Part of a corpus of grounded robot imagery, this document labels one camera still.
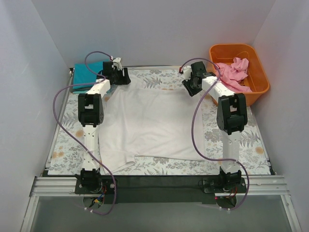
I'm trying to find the white t shirt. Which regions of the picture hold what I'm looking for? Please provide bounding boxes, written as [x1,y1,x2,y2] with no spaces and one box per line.
[98,84,204,172]

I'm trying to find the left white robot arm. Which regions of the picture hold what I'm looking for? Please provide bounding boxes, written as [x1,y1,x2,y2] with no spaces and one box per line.
[78,58,131,193]

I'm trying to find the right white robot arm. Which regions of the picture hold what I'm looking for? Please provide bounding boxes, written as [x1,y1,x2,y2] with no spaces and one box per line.
[179,61,248,192]

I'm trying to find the pink t shirt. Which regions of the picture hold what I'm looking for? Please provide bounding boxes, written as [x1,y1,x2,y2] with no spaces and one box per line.
[216,58,252,92]

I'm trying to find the orange plastic basket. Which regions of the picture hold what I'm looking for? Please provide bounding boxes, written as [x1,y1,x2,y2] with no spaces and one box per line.
[209,43,270,106]

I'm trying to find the floral table mat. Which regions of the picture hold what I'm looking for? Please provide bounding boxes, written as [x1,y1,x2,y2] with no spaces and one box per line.
[46,69,270,176]

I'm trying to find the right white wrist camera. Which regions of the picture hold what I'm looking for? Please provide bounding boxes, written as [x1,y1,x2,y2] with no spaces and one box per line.
[179,66,192,80]

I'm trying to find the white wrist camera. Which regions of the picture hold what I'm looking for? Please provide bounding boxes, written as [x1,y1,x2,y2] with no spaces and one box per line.
[179,66,192,80]
[112,58,123,71]

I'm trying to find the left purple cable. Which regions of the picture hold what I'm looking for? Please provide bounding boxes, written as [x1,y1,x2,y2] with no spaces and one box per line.
[53,51,118,216]

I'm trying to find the purple cable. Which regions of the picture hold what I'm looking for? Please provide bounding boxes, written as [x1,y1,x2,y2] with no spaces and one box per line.
[180,58,250,211]
[53,51,118,216]

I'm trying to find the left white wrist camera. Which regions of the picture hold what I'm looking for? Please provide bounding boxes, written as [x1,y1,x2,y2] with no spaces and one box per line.
[112,58,123,71]

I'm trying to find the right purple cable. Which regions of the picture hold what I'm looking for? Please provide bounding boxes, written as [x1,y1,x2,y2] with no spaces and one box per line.
[180,58,250,211]

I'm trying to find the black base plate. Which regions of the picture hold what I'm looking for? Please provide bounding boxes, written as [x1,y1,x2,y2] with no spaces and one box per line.
[74,175,249,205]

